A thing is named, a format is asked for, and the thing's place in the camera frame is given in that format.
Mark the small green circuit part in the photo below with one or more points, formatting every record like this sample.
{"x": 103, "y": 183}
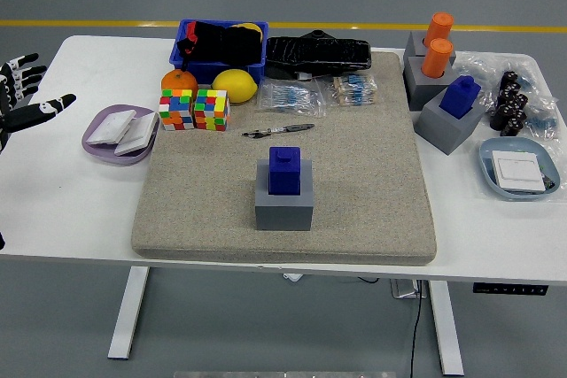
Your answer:
{"x": 549, "y": 183}

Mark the white table leg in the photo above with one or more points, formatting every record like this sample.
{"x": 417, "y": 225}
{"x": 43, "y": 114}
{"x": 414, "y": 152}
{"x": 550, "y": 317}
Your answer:
{"x": 128, "y": 316}
{"x": 447, "y": 329}

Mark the orange cylinder seal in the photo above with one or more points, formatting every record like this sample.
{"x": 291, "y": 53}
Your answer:
{"x": 439, "y": 26}
{"x": 436, "y": 59}

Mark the multicolour puzzle cube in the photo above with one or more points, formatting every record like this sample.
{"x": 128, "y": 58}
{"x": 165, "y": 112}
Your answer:
{"x": 212, "y": 108}
{"x": 175, "y": 108}

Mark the blue plastic bin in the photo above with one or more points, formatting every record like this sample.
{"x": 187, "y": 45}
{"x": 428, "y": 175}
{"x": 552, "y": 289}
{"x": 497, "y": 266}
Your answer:
{"x": 208, "y": 71}

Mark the black cylinder capacitor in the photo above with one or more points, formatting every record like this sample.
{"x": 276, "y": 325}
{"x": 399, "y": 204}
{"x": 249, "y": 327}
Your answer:
{"x": 499, "y": 116}
{"x": 509, "y": 80}
{"x": 520, "y": 103}
{"x": 511, "y": 128}
{"x": 517, "y": 116}
{"x": 506, "y": 98}

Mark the blue square seal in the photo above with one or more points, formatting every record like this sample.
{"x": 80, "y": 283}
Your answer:
{"x": 458, "y": 97}
{"x": 285, "y": 174}

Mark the clear bag of blue resistors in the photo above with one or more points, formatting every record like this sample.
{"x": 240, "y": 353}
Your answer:
{"x": 354, "y": 90}
{"x": 288, "y": 97}

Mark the grey seal holder block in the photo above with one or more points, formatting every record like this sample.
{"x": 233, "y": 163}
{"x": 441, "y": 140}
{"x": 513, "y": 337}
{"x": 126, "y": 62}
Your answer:
{"x": 414, "y": 46}
{"x": 418, "y": 86}

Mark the white switch panel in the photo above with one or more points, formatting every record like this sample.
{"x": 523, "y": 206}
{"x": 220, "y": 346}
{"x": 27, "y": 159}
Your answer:
{"x": 139, "y": 134}
{"x": 111, "y": 128}
{"x": 516, "y": 170}

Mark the orange fruit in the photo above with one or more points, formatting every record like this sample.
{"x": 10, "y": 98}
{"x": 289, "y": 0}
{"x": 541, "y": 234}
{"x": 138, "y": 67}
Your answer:
{"x": 177, "y": 82}

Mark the black wrapped flat package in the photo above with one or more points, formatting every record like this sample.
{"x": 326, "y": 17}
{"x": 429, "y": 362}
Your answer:
{"x": 319, "y": 52}

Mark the blue-grey shallow tray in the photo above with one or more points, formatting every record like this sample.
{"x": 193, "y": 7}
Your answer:
{"x": 487, "y": 165}

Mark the grey square seal holder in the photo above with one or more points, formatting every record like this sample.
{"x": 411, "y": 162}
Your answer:
{"x": 283, "y": 214}
{"x": 443, "y": 130}

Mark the grey box under table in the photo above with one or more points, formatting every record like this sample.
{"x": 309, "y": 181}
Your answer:
{"x": 405, "y": 289}

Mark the clear bag of small parts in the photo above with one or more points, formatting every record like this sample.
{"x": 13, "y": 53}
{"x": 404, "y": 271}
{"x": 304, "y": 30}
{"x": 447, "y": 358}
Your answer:
{"x": 480, "y": 68}

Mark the grey-brown table mat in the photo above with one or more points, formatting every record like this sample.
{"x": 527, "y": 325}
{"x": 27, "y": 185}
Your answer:
{"x": 354, "y": 174}

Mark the yellow lemon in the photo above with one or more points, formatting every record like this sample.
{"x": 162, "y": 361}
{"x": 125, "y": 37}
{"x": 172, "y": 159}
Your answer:
{"x": 235, "y": 85}

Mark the black cloth with red patch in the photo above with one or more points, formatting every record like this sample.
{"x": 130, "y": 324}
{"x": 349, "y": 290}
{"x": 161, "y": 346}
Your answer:
{"x": 221, "y": 41}

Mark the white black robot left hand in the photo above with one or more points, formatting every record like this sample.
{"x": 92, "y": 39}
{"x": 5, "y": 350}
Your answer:
{"x": 26, "y": 114}

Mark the black table control panel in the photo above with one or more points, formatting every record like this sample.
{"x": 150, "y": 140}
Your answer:
{"x": 509, "y": 289}

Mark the black silver pen tool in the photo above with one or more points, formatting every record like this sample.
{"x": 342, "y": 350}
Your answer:
{"x": 297, "y": 127}

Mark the purple shallow tray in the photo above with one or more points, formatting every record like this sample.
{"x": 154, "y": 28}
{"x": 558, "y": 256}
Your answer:
{"x": 104, "y": 153}

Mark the yellow item in bin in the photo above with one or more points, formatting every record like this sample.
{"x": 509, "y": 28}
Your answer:
{"x": 248, "y": 25}

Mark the small white bracket under table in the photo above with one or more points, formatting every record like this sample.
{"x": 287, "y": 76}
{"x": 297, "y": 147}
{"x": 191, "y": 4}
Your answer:
{"x": 293, "y": 277}

